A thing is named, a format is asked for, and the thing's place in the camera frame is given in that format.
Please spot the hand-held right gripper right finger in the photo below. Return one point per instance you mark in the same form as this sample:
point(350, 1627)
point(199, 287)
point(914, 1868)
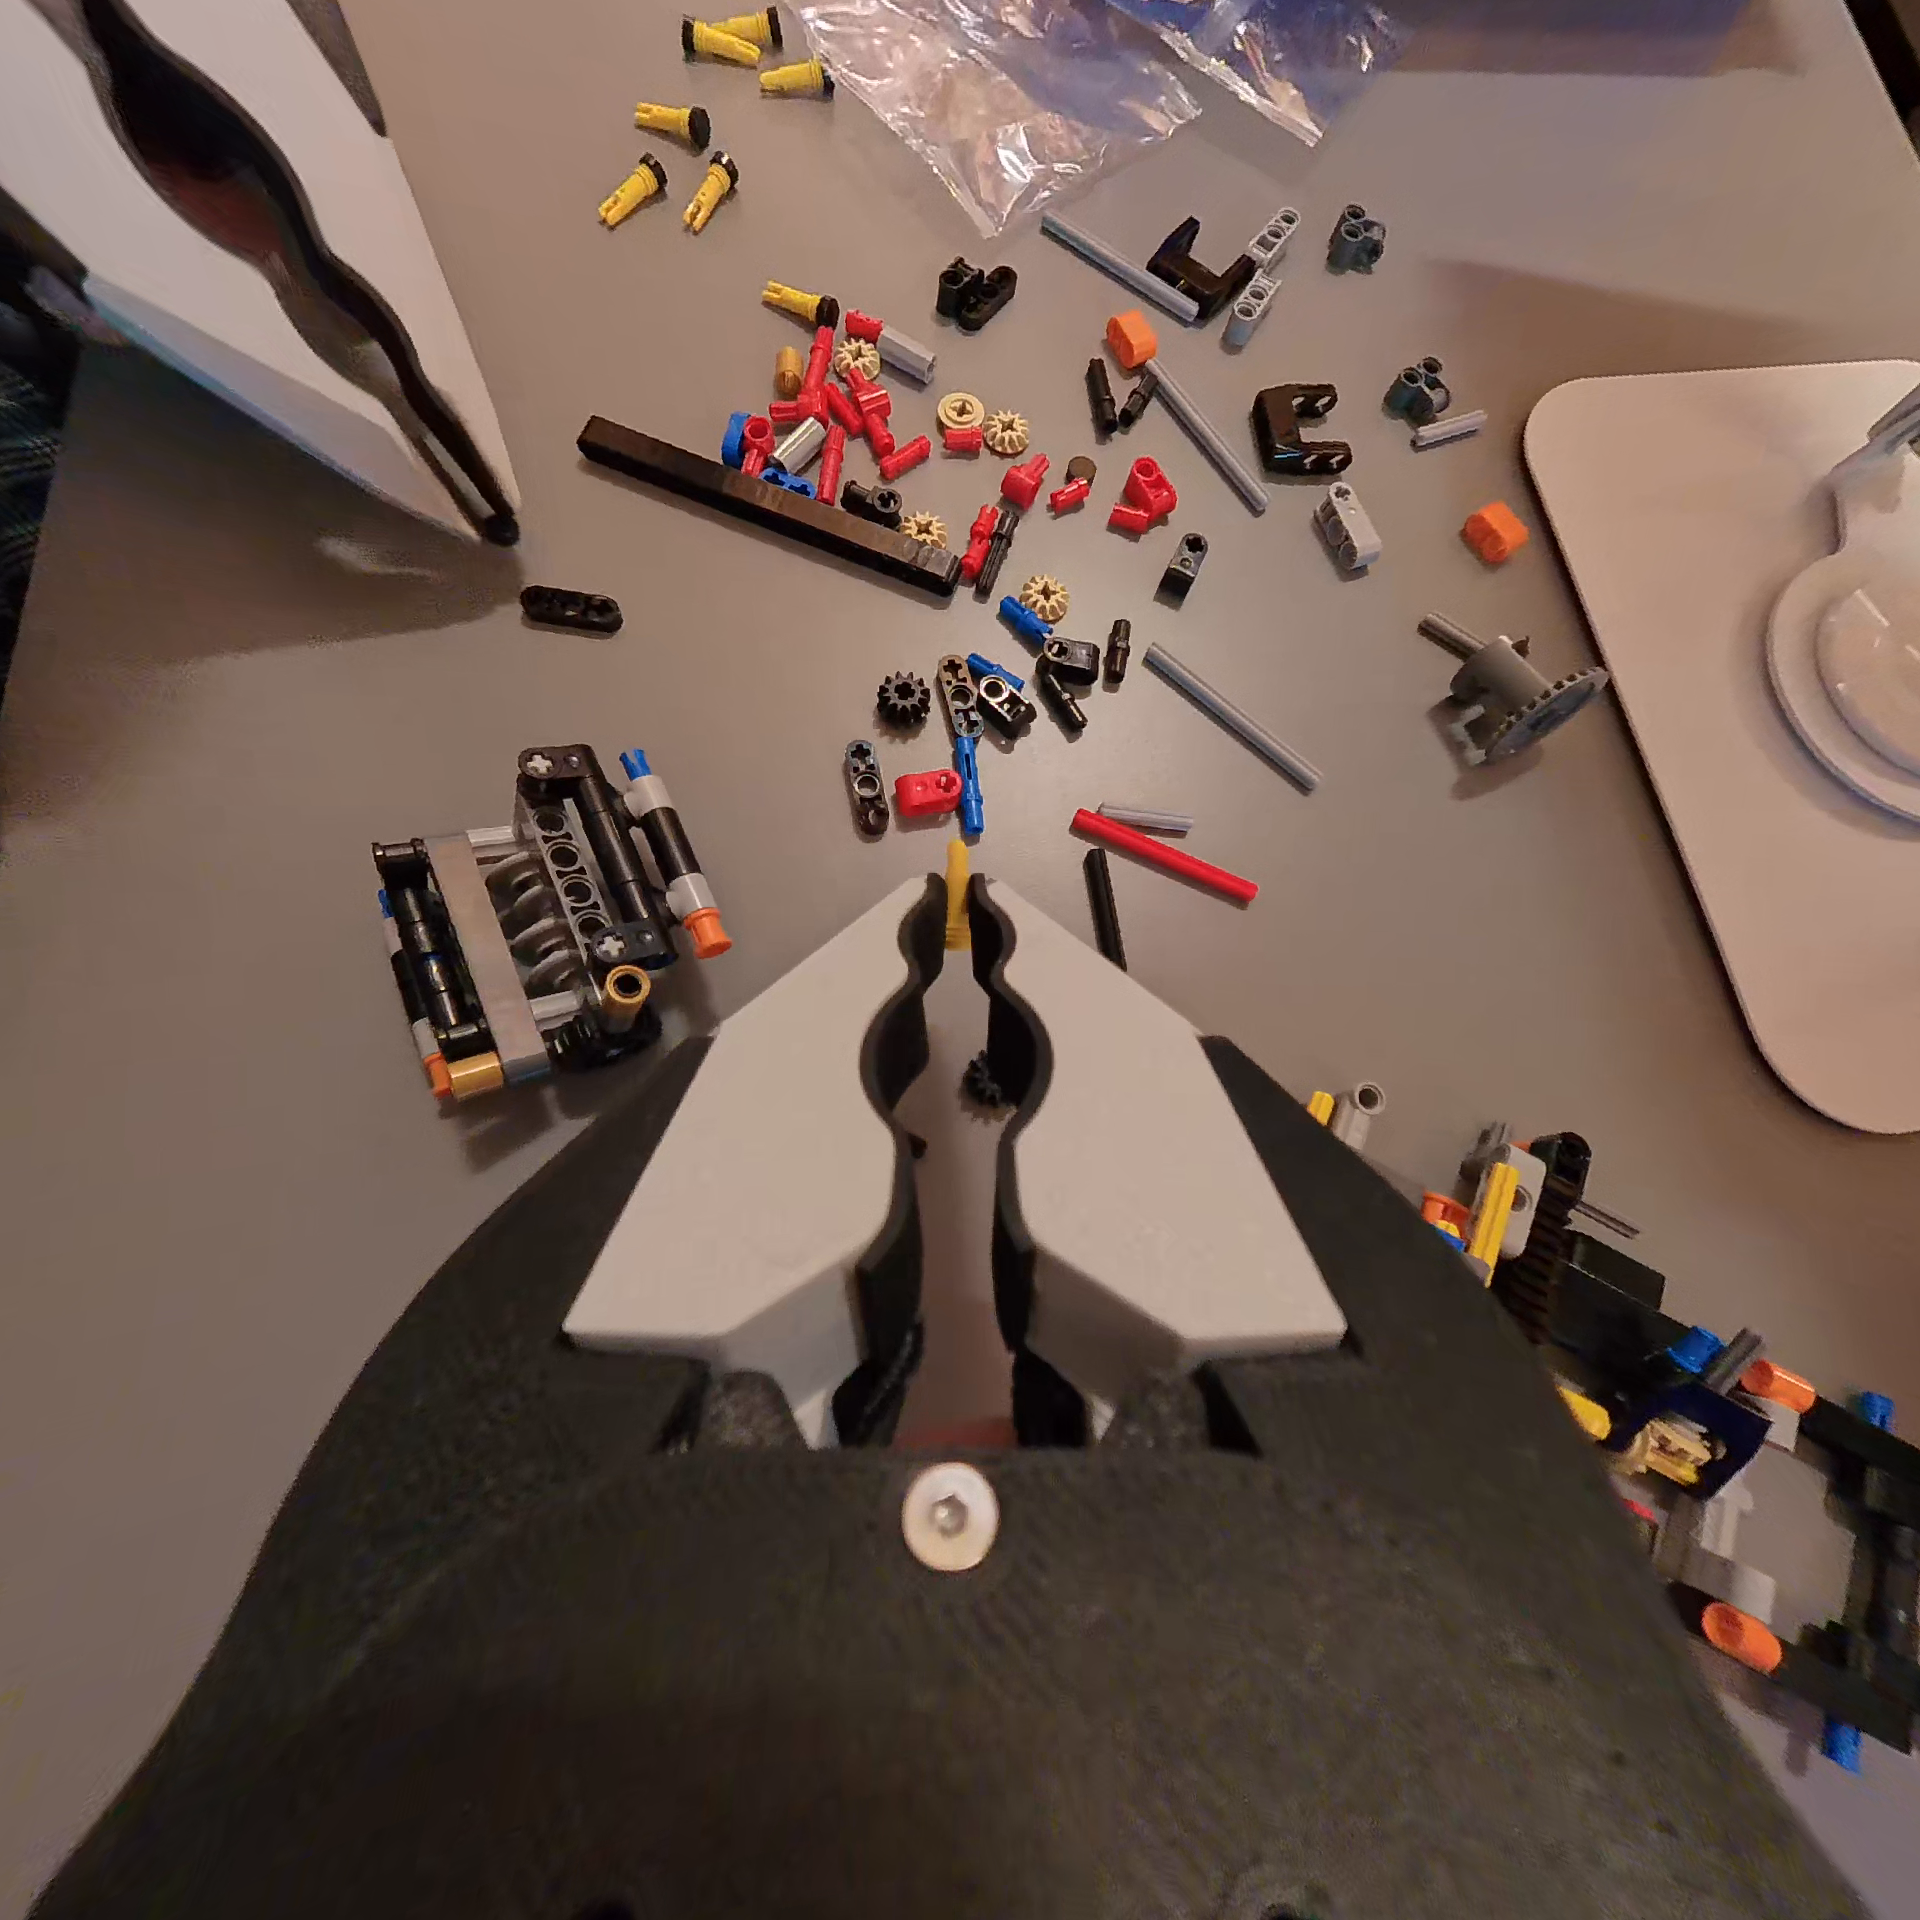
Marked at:
point(1155, 1172)

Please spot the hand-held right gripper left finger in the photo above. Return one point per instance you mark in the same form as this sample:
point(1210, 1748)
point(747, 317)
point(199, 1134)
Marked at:
point(735, 1184)

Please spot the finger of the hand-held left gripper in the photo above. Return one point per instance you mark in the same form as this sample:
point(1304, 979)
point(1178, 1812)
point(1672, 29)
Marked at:
point(59, 120)
point(346, 226)

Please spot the yellow lego axle pin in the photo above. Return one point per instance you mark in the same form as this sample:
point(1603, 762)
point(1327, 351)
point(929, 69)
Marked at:
point(957, 901)

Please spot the long black lego beam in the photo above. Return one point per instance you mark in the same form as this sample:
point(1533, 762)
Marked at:
point(751, 495)

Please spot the black lego elbow connector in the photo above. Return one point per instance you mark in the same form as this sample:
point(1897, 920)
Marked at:
point(1067, 656)

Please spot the black lego gear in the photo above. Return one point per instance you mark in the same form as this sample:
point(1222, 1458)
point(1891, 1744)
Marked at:
point(983, 1080)
point(903, 698)

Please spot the black lego axle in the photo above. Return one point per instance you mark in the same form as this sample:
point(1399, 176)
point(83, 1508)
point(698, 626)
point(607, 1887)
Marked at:
point(1106, 908)

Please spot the red lego axle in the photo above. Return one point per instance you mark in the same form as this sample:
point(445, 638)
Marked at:
point(1162, 855)

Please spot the cluster of yellow lego pins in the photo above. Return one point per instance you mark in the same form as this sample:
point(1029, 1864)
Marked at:
point(667, 124)

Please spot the lego engine assembly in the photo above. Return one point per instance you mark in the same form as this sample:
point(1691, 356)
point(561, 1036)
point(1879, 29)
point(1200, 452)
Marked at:
point(539, 901)

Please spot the short grey lego axle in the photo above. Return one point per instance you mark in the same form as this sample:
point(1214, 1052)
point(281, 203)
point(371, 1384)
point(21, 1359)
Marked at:
point(1448, 431)
point(1145, 820)

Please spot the long blue lego pin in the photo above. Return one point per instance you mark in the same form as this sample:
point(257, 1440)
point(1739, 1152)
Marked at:
point(970, 780)

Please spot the red lego perpendicular connector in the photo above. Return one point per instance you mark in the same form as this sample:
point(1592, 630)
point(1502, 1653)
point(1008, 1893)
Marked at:
point(926, 791)

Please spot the lego car chassis assembly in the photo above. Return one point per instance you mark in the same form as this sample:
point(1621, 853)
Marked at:
point(1575, 1307)

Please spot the black three-hole lego liftarm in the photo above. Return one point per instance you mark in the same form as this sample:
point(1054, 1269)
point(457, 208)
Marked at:
point(570, 605)

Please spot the long grey lego axle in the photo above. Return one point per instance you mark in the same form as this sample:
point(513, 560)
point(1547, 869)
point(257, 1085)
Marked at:
point(1232, 716)
point(1119, 268)
point(1207, 436)

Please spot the light grey lego sleeve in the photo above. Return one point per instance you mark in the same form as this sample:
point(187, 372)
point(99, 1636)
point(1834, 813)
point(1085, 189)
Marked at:
point(906, 352)
point(803, 447)

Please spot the pile of red lego connectors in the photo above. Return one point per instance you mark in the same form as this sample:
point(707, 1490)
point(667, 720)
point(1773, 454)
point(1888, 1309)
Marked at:
point(840, 406)

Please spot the tan lego gear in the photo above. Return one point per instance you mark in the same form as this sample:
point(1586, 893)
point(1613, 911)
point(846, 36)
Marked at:
point(1002, 436)
point(856, 357)
point(1042, 597)
point(919, 524)

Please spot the black lego cross connector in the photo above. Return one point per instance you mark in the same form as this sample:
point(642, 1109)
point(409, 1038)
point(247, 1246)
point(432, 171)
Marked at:
point(866, 499)

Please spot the grey lego differential assembly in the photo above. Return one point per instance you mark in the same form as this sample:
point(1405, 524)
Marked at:
point(1501, 692)

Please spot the black lego pin connector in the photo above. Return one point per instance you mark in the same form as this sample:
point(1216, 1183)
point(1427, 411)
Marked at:
point(1183, 568)

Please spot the black double lego connector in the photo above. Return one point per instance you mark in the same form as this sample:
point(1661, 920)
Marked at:
point(975, 294)

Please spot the tan lego pulley wheel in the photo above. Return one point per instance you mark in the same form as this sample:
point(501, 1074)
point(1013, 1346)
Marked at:
point(961, 412)

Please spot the grey lego block connector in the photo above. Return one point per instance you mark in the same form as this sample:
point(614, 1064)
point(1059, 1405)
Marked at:
point(1346, 524)

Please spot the orange lego bush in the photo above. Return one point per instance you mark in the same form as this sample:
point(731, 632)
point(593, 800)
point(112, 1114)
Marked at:
point(1128, 333)
point(1496, 531)

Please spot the light grey lego liftarm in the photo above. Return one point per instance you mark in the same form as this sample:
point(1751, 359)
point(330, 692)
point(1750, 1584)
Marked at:
point(1253, 308)
point(1275, 234)

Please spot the dark brown thin liftarm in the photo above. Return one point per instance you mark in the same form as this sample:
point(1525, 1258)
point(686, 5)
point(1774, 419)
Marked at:
point(866, 780)

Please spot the dark grey thin liftarm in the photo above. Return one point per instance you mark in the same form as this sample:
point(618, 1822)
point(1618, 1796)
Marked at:
point(961, 698)

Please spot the clear plastic bag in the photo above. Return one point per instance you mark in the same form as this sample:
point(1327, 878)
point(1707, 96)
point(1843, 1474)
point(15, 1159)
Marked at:
point(1259, 60)
point(975, 106)

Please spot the white stand base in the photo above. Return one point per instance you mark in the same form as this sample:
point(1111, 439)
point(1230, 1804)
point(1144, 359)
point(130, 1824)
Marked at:
point(1650, 675)

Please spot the dark grey double connector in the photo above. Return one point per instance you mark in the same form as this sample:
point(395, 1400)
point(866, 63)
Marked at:
point(1353, 237)
point(1416, 387)

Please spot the black lego bracket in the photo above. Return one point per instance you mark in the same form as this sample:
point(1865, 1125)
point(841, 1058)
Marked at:
point(1298, 436)
point(1200, 268)

